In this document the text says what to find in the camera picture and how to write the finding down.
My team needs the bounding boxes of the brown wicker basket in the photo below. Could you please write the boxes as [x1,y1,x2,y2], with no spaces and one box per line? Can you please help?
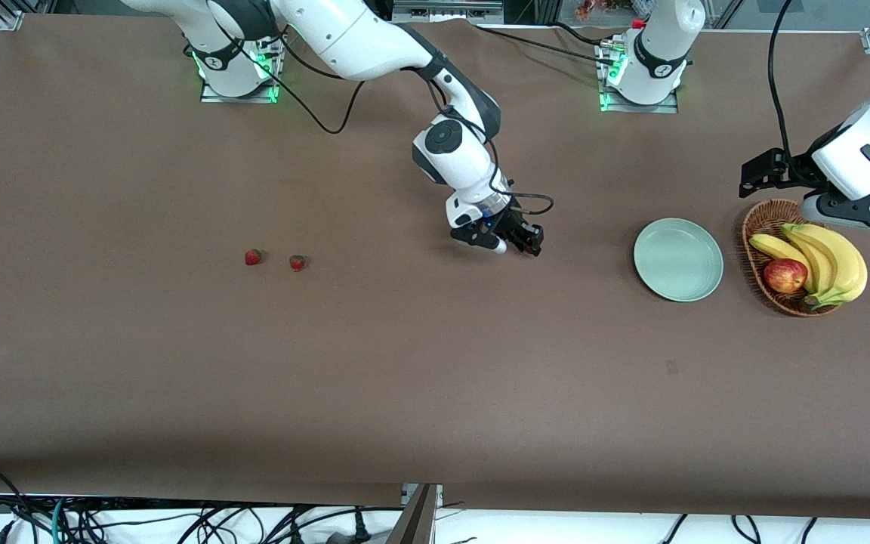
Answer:
[742,199,847,317]

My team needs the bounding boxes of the short black table cable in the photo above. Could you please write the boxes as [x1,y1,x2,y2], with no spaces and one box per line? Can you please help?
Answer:
[548,21,617,48]

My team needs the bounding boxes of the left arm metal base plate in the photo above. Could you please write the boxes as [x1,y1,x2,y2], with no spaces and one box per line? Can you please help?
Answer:
[598,38,680,115]

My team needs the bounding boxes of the red orange small objects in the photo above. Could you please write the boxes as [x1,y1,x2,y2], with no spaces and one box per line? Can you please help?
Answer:
[575,0,632,21]

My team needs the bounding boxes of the long black table cable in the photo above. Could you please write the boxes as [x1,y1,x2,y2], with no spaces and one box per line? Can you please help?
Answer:
[473,23,621,69]

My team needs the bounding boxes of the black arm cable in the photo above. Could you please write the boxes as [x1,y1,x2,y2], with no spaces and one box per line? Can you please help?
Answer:
[767,0,794,156]
[273,26,555,220]

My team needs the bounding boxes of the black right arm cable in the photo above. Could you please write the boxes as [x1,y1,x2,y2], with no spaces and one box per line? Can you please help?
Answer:
[273,26,555,220]

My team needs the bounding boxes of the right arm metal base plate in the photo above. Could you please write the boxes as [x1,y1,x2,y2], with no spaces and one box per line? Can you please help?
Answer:
[199,36,282,104]

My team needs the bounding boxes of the brown metal table post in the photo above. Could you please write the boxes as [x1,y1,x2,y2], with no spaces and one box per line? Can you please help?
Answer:
[386,484,443,544]

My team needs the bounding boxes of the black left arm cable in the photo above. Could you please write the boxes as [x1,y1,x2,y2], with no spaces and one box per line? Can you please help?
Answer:
[767,0,794,156]

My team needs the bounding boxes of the grey electronics box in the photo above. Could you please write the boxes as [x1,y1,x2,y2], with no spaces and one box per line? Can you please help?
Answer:
[392,0,505,23]

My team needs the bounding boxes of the yellow banana bunch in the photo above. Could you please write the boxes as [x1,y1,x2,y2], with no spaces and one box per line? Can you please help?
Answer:
[749,223,868,311]

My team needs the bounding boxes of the pale green round plate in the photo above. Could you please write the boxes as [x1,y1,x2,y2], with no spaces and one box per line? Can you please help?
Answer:
[633,218,725,303]

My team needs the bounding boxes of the red yellow apple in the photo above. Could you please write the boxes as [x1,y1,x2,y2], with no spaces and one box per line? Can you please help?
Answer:
[763,258,809,295]

